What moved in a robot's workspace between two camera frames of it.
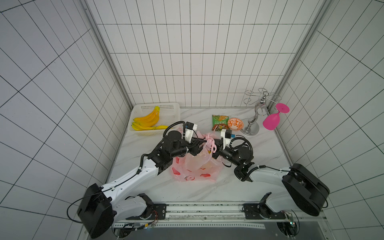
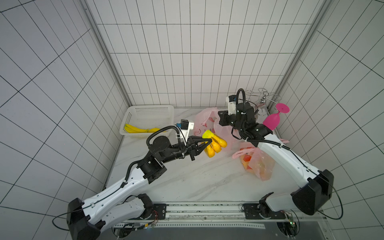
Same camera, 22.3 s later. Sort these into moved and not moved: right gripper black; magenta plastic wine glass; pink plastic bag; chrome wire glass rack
Moved: right gripper black; pink plastic bag
Not moved: chrome wire glass rack; magenta plastic wine glass
